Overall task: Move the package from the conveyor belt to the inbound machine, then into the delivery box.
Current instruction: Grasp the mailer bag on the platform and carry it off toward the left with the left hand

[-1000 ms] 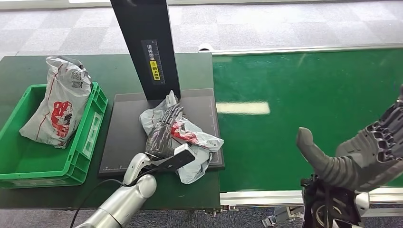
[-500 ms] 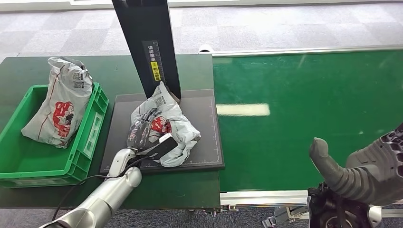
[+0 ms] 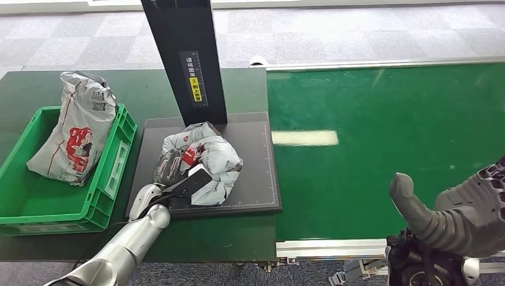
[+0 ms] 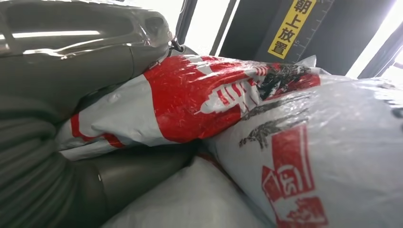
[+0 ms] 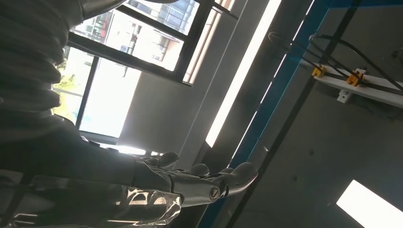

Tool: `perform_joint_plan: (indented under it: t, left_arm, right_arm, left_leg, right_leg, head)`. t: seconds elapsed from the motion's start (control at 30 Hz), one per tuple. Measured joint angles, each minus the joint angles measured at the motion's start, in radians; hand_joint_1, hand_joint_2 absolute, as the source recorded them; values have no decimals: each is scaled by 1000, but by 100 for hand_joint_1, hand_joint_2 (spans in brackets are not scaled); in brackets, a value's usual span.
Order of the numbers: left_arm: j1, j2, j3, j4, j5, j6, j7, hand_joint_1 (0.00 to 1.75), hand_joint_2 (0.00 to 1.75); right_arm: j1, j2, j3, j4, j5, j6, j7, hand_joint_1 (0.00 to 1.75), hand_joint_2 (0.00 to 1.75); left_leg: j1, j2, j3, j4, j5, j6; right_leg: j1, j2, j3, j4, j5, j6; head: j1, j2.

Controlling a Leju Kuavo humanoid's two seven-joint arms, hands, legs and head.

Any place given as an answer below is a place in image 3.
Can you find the white mailer bag red print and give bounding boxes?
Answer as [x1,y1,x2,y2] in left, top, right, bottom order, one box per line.
[160,121,244,207]

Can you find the green plastic crate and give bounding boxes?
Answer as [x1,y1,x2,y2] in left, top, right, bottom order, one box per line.
[0,104,138,237]

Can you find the black scanner machine post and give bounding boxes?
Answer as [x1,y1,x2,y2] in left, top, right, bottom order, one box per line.
[141,0,229,127]

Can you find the green conveyor belt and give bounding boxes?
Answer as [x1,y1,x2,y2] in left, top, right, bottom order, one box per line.
[266,62,505,243]

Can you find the metal conveyor support bracket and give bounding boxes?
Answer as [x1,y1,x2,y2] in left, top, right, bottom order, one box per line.
[329,259,389,286]

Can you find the white mailer bag black barcodes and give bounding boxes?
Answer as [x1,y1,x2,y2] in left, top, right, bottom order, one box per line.
[26,71,119,187]

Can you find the black scanner base plate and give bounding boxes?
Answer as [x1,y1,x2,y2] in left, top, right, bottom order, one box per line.
[125,112,283,220]

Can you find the black label with yellow sticker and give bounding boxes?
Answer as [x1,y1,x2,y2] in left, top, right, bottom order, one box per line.
[178,50,209,108]

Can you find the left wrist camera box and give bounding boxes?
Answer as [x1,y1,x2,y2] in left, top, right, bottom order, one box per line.
[170,163,213,200]

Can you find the aluminium conveyor side rail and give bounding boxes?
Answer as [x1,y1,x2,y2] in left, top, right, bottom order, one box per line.
[276,238,505,262]
[265,55,505,72]

